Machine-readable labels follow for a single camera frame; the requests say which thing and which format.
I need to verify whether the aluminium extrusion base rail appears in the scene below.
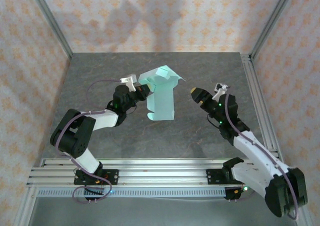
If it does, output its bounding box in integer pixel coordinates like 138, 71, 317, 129
26, 158, 300, 187

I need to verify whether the aluminium corner post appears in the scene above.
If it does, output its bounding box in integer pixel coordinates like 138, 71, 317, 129
26, 0, 74, 60
249, 0, 298, 62

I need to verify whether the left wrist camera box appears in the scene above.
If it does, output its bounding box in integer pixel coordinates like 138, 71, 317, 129
119, 73, 138, 92

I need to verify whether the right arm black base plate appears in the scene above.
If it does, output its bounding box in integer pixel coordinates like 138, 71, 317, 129
206, 168, 235, 186

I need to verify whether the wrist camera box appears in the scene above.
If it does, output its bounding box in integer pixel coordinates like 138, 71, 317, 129
212, 82, 230, 101
119, 73, 138, 92

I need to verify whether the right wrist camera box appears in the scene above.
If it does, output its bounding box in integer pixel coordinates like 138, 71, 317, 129
212, 82, 230, 101

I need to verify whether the slotted grey cable duct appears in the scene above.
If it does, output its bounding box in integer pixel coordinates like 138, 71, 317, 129
37, 188, 227, 198

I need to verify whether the small electronics board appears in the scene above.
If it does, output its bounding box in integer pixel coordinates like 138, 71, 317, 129
224, 184, 255, 202
83, 187, 106, 202

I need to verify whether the light blue paper box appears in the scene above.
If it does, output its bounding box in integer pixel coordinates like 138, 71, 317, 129
138, 64, 187, 122

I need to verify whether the aluminium extrusion side rail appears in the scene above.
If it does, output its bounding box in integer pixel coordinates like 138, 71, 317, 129
239, 52, 286, 167

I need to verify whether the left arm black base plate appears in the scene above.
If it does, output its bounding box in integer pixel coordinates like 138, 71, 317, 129
74, 169, 119, 186

